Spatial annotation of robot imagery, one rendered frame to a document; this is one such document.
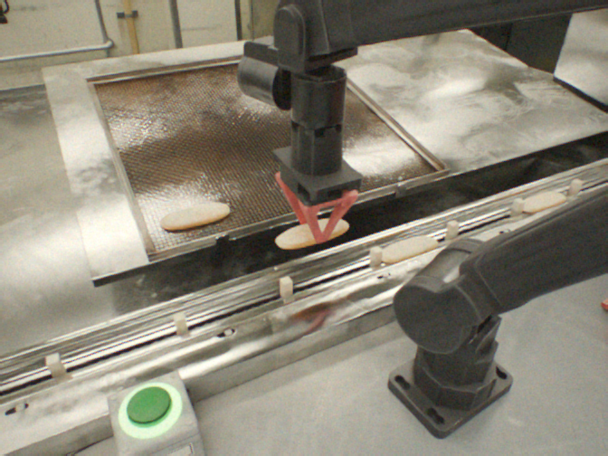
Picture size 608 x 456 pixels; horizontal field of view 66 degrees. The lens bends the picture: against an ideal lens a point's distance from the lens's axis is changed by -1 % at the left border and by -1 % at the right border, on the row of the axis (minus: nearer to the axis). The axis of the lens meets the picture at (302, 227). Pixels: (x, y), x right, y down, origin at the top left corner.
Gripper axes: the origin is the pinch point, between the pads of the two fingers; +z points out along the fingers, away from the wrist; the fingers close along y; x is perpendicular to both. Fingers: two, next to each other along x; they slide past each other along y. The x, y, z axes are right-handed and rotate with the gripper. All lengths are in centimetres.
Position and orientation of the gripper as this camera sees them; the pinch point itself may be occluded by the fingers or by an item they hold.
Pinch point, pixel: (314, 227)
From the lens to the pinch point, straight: 59.5
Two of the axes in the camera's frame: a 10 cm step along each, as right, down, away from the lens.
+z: -0.1, 8.0, 5.9
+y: 4.6, 5.3, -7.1
